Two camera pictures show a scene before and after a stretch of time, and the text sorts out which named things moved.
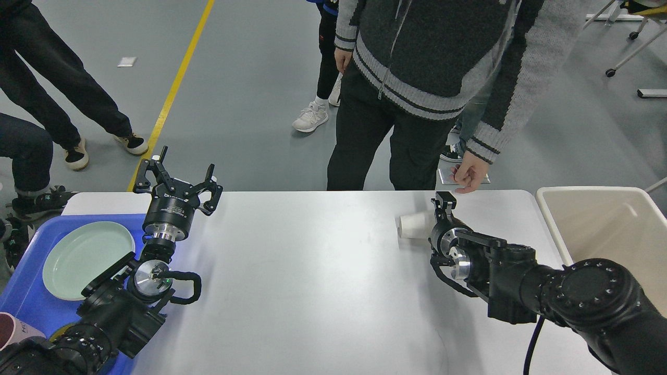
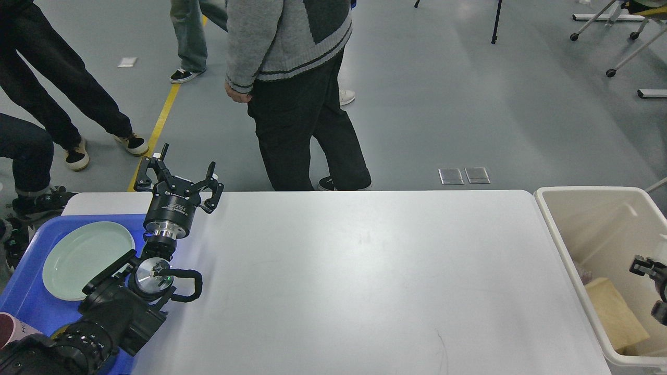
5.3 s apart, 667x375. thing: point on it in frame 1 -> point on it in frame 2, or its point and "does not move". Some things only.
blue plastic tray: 25,291 does not move
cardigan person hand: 342,58 -> 237,97
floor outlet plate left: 444,173 does not move
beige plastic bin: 623,224 does not move
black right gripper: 449,237 -> 646,266
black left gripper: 170,212 does not move
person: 415,67 -> 284,56
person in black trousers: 24,28 does not move
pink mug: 13,330 does not move
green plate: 83,255 does not move
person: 469,123 -> 192,48
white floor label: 126,62 does not move
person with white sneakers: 330,75 -> 346,96
